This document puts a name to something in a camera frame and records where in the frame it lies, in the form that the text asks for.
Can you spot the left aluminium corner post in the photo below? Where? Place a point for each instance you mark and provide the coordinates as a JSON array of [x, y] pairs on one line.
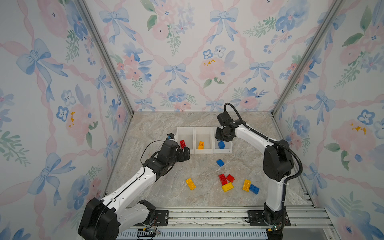
[[90, 24]]

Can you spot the blue long lego brick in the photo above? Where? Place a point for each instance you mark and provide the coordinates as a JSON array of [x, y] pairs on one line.
[[254, 189]]

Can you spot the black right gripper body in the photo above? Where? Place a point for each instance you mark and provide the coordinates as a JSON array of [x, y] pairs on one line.
[[221, 135]]

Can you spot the yellow long lego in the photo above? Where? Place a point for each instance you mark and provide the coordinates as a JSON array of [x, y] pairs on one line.
[[246, 185], [190, 184]]

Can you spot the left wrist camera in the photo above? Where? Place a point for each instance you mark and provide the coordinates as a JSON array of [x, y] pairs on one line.
[[170, 136]]

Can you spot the white ribbed vent strip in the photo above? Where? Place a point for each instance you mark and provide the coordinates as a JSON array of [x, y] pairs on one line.
[[196, 234]]

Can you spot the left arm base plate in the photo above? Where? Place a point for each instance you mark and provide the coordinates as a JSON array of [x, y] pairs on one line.
[[157, 218]]

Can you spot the aluminium corner post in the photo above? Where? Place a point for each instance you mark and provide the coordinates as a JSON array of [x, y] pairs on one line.
[[90, 24], [329, 17]]

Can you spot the yellow curved lego brick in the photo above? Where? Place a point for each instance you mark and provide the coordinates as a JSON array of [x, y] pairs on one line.
[[201, 145]]

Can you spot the right aluminium corner post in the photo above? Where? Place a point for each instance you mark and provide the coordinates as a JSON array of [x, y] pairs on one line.
[[329, 17]]

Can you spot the aluminium front rail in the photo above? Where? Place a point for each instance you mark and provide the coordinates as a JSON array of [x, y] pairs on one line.
[[301, 217]]

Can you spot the red long lego brick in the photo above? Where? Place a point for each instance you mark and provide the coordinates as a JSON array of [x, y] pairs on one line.
[[223, 179]]

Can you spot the small blue lego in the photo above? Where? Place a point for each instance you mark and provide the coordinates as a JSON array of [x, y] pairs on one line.
[[220, 163]]

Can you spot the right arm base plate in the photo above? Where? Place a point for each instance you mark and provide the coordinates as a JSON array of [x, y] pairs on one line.
[[260, 218]]

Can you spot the small red lego brick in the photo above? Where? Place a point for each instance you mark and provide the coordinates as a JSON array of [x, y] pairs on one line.
[[230, 178]]

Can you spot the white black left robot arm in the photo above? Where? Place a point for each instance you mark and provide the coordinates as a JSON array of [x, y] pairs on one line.
[[104, 219]]

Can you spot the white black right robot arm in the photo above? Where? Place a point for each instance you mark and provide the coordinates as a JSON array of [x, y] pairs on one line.
[[277, 164]]

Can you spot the red square lego brick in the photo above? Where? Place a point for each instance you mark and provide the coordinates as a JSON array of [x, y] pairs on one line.
[[182, 144]]

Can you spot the white three-compartment bin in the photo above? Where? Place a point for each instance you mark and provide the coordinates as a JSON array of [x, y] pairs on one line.
[[192, 136]]

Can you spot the yellow lego brick center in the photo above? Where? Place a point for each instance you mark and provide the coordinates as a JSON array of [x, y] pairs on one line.
[[227, 187]]

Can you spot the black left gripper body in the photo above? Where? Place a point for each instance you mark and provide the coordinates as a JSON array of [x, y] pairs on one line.
[[178, 157]]

